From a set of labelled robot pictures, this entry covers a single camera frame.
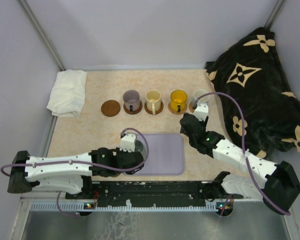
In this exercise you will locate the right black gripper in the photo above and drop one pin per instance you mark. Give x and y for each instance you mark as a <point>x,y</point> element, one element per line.
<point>203,123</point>

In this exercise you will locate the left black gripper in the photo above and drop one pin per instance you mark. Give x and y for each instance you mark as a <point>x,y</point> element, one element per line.
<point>118,151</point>

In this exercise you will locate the grey green mug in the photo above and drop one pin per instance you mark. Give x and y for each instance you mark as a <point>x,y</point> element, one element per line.
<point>141,147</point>

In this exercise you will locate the woven rattan coaster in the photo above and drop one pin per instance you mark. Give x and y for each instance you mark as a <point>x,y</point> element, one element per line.
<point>177,112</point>
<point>192,107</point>

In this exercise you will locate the yellow mug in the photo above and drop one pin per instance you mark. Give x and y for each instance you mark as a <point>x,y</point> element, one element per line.
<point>178,100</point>

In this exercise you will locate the dark wooden coaster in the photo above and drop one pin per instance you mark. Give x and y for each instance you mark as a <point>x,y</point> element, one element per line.
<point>110,108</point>
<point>137,110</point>
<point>149,111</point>

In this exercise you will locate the purple glass cup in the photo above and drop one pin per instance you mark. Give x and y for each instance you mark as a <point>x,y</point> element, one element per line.
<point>131,100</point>

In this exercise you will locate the cream mug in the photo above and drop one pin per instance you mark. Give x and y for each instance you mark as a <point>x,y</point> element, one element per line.
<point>153,101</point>

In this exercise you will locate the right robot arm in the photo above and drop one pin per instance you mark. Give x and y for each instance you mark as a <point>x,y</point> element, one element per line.
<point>252,165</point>

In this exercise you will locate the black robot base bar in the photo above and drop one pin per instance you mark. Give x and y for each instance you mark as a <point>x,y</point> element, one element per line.
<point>151,193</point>

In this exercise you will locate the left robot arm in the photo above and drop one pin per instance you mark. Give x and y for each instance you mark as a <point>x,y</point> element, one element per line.
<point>71,174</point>

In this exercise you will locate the lavender plastic tray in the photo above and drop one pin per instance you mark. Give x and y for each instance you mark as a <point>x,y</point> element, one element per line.
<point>166,154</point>

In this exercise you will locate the black floral blanket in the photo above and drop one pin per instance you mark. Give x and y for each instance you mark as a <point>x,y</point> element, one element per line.
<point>259,108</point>

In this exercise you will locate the white folded cloth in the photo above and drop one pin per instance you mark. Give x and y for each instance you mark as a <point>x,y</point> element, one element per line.
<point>67,97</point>

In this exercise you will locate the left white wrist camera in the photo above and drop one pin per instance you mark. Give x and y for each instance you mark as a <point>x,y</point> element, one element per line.
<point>128,143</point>

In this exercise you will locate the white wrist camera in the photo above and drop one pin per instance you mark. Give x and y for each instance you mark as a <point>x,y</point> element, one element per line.
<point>201,112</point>
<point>128,143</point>

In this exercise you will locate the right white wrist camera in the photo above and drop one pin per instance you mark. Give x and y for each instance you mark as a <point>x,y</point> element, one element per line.
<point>201,112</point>

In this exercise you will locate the aluminium frame rail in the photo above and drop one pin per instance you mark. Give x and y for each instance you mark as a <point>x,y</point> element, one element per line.
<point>85,207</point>

